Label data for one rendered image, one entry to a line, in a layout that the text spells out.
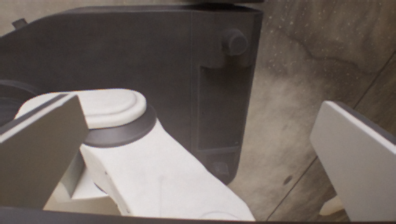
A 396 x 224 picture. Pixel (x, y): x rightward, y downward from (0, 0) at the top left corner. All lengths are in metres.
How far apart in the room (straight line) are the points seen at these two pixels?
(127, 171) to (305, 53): 0.67
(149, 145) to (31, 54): 0.31
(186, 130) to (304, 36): 0.48
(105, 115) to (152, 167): 0.11
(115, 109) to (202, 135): 0.27
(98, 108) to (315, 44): 0.68
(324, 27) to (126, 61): 0.62
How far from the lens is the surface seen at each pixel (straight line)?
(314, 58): 0.83
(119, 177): 0.30
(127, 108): 0.35
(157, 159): 0.31
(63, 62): 0.50
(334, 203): 1.59
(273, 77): 0.77
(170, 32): 0.45
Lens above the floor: 0.61
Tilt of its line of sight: 57 degrees down
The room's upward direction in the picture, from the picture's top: 162 degrees clockwise
